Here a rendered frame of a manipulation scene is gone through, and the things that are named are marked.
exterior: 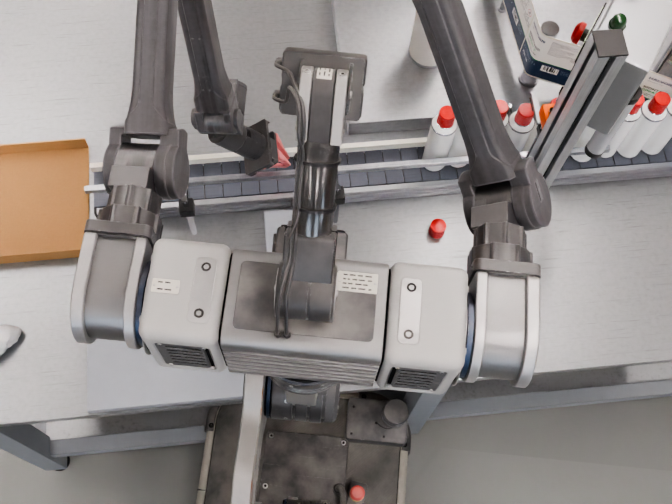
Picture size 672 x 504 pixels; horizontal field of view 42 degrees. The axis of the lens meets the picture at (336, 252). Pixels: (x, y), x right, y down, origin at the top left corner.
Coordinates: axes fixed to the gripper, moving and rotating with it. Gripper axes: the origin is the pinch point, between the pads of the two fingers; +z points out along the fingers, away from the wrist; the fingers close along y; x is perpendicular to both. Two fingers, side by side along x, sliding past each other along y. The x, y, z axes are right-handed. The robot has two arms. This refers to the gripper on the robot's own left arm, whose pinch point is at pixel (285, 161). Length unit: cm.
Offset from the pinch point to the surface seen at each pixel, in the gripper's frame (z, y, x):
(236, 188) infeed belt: -2.2, -2.3, 11.9
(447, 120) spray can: 8.7, -2.0, -33.4
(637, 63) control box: -9, -18, -73
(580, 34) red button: 0, -3, -64
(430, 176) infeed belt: 23.8, -3.7, -20.0
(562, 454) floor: 120, -53, 3
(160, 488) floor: 47, -49, 92
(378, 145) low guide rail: 14.4, 3.0, -14.1
